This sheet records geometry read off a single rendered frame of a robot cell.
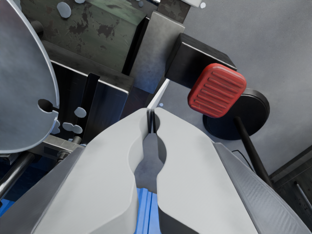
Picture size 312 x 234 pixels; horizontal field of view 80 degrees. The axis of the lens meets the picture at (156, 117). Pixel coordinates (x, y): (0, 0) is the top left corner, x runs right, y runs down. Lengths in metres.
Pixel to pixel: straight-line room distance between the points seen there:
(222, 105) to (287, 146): 1.31
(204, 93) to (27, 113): 0.24
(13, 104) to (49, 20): 0.16
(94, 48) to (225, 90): 0.24
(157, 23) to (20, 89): 0.22
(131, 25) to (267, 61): 0.89
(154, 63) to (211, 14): 0.67
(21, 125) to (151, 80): 0.23
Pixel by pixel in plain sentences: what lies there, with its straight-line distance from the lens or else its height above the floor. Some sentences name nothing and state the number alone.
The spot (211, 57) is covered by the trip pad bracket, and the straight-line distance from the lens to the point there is 0.30.
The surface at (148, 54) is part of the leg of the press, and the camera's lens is 0.36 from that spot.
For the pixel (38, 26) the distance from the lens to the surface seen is 0.39.
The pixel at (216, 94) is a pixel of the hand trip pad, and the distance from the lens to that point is 0.26.
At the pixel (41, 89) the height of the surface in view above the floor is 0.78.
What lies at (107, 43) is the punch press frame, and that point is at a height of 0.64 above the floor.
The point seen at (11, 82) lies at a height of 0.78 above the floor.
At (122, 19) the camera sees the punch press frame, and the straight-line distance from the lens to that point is 0.35.
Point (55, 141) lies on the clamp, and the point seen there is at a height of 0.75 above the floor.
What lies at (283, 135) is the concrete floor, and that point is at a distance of 1.48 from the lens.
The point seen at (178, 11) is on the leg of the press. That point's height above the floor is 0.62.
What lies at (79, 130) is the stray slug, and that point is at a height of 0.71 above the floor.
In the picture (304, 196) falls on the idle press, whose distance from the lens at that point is 1.61.
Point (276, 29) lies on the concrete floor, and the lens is 1.11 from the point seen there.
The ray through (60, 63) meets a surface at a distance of 0.35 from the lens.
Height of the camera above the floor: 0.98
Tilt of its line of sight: 54 degrees down
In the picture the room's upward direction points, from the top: 172 degrees counter-clockwise
